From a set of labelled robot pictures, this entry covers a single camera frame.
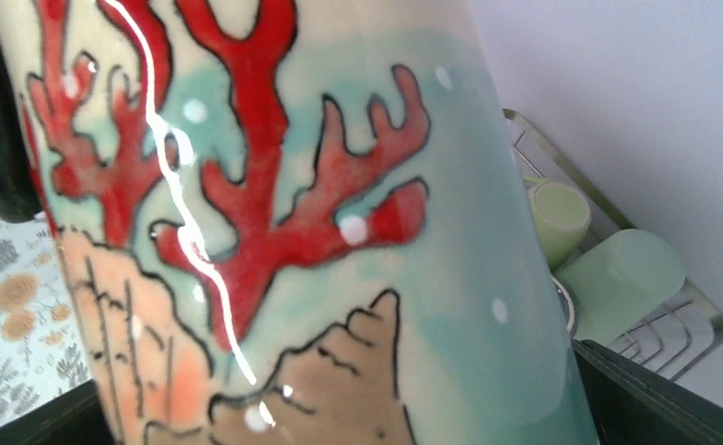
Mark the floral table mat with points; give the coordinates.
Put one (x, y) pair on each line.
(41, 355)

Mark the wire dish rack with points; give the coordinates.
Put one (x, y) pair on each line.
(676, 336)

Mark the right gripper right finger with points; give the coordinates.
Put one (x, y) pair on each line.
(631, 404)

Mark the light green cup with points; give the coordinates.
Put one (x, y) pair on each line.
(561, 215)

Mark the coral pattern mug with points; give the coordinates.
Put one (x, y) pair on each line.
(292, 222)

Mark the mint green tumbler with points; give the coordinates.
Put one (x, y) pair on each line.
(620, 281)

